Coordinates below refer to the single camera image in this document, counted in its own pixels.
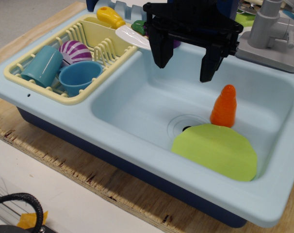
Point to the green purple toy eggplant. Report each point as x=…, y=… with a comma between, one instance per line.
x=140, y=27

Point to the wooden board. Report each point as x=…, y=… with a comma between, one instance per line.
x=82, y=193

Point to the teal toy cup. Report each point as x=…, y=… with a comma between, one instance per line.
x=43, y=67

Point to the grey toy faucet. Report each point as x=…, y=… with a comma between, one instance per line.
x=270, y=42

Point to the yellow dish rack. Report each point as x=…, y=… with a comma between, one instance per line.
x=106, y=48

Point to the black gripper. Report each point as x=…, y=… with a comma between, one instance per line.
x=209, y=24

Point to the blue toy cup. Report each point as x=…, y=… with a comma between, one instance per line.
x=78, y=76

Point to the yellow tape piece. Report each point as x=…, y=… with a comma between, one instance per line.
x=27, y=221

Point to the yellow handled toy knife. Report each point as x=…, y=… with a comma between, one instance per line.
x=110, y=16

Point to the orange toy carrot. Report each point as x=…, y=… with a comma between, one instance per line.
x=224, y=109

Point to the purple white striped toy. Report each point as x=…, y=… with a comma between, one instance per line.
x=74, y=51

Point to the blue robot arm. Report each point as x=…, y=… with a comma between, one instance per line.
x=209, y=24

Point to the light blue toy sink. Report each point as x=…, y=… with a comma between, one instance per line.
x=137, y=112

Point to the lime green plate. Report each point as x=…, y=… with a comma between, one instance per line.
x=218, y=148

